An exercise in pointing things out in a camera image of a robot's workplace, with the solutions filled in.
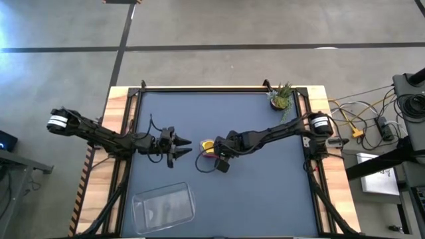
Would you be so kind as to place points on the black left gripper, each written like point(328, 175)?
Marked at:
point(164, 144)

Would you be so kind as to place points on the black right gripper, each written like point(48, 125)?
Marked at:
point(230, 144)

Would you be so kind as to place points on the yellow measuring cup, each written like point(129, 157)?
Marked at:
point(209, 146)

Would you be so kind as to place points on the purple measuring cup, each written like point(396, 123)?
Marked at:
point(207, 156)

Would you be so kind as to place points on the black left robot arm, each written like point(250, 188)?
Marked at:
point(99, 136)

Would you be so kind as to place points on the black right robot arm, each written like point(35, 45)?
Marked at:
point(275, 132)

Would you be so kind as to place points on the clear plastic basket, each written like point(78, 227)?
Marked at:
point(166, 207)

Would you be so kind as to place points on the potted succulent plant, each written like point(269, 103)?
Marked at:
point(280, 101)

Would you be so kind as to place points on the yellow black striped tape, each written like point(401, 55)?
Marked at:
point(79, 196)

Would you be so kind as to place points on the black stand beam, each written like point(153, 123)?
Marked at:
point(382, 162)

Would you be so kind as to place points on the white paper sheet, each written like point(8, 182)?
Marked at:
point(378, 181)

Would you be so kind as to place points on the black power strip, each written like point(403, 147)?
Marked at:
point(384, 128)

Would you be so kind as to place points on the grey metal side table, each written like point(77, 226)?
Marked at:
point(16, 166)

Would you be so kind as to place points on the black device with blue light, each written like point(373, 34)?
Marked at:
point(8, 141)

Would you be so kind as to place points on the grey equipment cabinet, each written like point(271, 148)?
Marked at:
point(403, 83)

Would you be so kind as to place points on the black metal table frame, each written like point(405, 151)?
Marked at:
point(307, 103)

